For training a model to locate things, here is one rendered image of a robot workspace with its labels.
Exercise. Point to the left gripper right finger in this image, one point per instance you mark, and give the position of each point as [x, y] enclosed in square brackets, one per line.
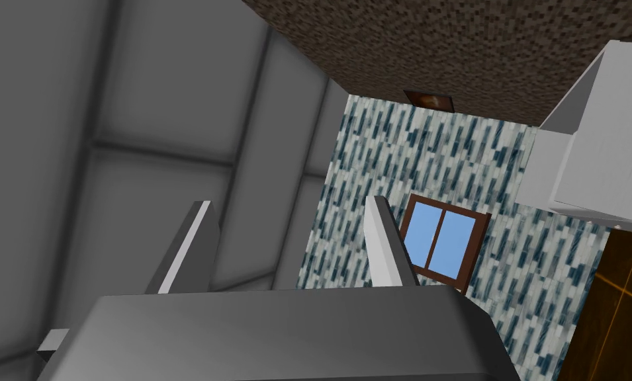
[387, 248]

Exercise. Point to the grey panelled cupboard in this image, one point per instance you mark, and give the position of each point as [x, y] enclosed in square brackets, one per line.
[135, 137]

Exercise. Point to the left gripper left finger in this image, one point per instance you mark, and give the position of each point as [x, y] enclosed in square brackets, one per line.
[191, 254]

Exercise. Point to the brown ceiling lamp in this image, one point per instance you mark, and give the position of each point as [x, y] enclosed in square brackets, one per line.
[429, 100]

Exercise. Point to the white cupboard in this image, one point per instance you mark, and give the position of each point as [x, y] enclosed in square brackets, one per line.
[596, 143]

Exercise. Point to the brown wooden door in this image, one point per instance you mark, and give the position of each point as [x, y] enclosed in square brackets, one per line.
[615, 312]

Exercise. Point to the brown framed window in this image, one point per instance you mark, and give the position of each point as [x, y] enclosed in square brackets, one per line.
[442, 241]

